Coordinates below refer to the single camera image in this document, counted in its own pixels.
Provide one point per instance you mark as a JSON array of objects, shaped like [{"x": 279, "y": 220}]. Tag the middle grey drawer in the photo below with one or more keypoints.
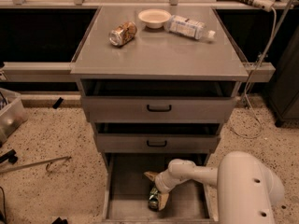
[{"x": 156, "y": 137}]

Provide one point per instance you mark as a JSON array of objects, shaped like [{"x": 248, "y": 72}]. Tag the grey metal rail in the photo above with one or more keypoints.
[{"x": 37, "y": 72}]

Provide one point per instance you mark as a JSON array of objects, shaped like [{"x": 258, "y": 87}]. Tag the small black block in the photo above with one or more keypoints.
[{"x": 58, "y": 103}]

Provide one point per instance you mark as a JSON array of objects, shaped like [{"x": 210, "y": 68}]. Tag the green soda can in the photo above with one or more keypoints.
[{"x": 153, "y": 202}]

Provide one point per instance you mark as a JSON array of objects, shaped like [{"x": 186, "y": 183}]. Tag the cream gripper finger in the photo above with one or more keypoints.
[
  {"x": 162, "y": 199},
  {"x": 151, "y": 175}
]

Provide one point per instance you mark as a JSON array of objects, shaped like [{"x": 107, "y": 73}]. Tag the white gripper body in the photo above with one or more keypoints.
[{"x": 161, "y": 183}]

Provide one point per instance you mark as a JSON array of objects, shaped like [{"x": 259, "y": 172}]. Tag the white paper bowl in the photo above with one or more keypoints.
[{"x": 154, "y": 18}]

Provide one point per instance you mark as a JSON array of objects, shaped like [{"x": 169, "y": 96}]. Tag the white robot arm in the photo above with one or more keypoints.
[{"x": 246, "y": 188}]

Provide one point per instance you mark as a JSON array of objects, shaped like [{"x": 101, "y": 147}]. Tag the grey drawer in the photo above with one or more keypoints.
[
  {"x": 156, "y": 137},
  {"x": 135, "y": 100},
  {"x": 128, "y": 190}
]

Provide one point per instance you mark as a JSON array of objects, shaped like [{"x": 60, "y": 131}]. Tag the bottom grey drawer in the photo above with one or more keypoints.
[{"x": 128, "y": 190}]

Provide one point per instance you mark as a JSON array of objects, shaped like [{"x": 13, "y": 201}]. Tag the grey metal drawer cabinet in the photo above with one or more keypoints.
[{"x": 157, "y": 54}]

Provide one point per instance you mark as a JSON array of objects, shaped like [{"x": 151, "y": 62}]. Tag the metal rod with hook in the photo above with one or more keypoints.
[{"x": 25, "y": 166}]

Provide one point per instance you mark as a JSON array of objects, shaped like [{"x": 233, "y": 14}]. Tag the brown patterned can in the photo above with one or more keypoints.
[{"x": 123, "y": 34}]

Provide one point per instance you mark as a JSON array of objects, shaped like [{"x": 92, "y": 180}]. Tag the black floor tool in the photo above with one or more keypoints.
[{"x": 9, "y": 156}]

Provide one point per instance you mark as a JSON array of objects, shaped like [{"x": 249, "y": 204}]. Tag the clear plastic storage bin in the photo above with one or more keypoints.
[{"x": 12, "y": 113}]

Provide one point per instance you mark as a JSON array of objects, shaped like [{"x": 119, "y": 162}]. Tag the top grey drawer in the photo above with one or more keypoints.
[{"x": 135, "y": 100}]

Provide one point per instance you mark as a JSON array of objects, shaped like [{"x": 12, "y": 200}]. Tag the clear plastic water bottle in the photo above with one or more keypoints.
[{"x": 190, "y": 28}]

